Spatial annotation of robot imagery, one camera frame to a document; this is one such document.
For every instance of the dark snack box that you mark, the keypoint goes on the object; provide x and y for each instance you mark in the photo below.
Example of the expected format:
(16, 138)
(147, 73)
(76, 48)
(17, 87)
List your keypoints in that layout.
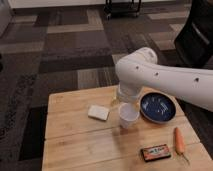
(155, 153)

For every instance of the white sponge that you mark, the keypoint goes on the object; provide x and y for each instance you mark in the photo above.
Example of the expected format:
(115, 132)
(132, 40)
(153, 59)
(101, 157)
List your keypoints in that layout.
(98, 112)

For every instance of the orange carrot-like pepper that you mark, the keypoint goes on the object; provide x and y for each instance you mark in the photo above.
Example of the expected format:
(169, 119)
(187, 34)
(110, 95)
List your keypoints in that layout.
(179, 143)

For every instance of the dark blue plate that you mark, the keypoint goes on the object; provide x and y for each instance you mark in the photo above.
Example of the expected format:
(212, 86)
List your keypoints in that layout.
(157, 108)

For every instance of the black office chair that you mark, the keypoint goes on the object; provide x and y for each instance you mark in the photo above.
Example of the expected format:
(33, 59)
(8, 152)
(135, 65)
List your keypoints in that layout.
(194, 43)

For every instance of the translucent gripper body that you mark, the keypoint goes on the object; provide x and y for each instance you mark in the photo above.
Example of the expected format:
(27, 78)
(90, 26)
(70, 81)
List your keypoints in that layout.
(127, 94)

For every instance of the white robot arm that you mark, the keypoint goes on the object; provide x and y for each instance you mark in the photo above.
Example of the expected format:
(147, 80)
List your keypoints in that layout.
(140, 68)

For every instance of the white paper cup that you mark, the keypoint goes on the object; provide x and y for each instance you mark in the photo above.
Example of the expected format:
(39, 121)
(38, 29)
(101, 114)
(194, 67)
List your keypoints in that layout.
(128, 114)

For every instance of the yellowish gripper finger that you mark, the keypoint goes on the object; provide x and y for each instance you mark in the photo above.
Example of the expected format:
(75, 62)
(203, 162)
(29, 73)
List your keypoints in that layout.
(137, 105)
(114, 101)

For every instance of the black wheeled cart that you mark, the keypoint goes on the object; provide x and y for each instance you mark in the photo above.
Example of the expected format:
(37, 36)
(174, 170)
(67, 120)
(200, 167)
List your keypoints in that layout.
(122, 8)

